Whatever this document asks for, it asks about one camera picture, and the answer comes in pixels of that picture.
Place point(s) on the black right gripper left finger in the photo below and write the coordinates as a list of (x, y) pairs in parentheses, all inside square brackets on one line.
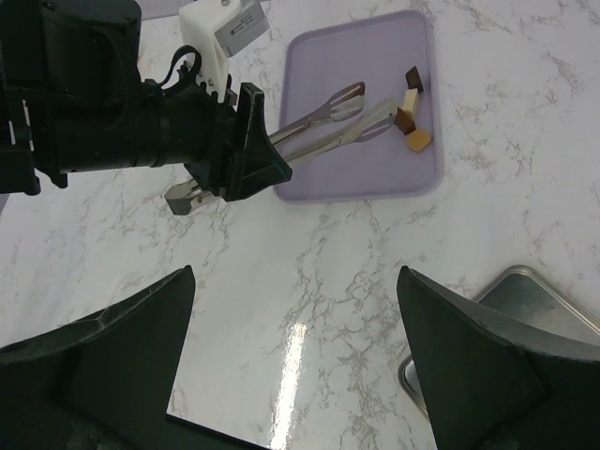
[(103, 381)]

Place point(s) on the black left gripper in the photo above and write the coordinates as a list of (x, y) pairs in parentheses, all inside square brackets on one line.
[(73, 100)]

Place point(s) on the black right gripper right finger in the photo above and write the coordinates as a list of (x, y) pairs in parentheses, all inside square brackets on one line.
[(492, 382)]

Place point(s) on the brown milk chocolate block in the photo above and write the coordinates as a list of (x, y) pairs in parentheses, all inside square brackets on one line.
[(404, 122)]

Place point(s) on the caramel square chocolate right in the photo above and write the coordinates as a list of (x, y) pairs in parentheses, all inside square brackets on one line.
[(418, 140)]

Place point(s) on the white chocolate bar right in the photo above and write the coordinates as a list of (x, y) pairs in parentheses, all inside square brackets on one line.
[(410, 102)]

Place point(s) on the dark chocolate far corner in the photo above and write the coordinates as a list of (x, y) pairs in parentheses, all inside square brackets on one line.
[(413, 80)]

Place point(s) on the steel tray lid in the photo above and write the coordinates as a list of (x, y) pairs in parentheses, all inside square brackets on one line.
[(523, 294)]

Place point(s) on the lilac plastic tray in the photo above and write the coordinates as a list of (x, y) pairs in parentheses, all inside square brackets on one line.
[(377, 52)]

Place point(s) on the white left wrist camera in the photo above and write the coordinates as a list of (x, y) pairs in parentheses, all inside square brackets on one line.
[(218, 30)]

